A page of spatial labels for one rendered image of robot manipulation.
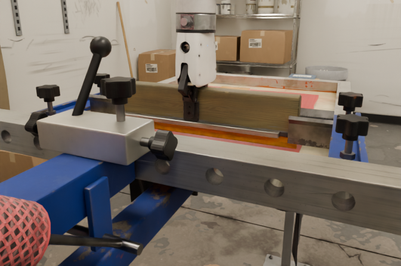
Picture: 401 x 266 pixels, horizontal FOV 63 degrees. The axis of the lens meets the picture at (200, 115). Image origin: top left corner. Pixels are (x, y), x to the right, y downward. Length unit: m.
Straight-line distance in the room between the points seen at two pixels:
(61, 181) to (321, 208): 0.26
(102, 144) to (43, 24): 2.71
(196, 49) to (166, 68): 3.27
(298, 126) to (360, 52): 3.71
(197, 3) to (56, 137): 0.34
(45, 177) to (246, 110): 0.38
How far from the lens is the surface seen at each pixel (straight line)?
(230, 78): 1.23
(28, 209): 0.25
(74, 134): 0.39
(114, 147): 0.36
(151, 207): 0.52
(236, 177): 0.37
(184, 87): 0.59
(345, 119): 0.48
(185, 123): 0.65
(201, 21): 0.61
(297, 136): 0.60
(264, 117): 0.61
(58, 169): 0.37
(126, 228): 0.48
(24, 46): 2.92
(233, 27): 4.47
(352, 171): 0.37
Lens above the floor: 1.19
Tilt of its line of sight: 16 degrees down
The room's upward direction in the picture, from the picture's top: straight up
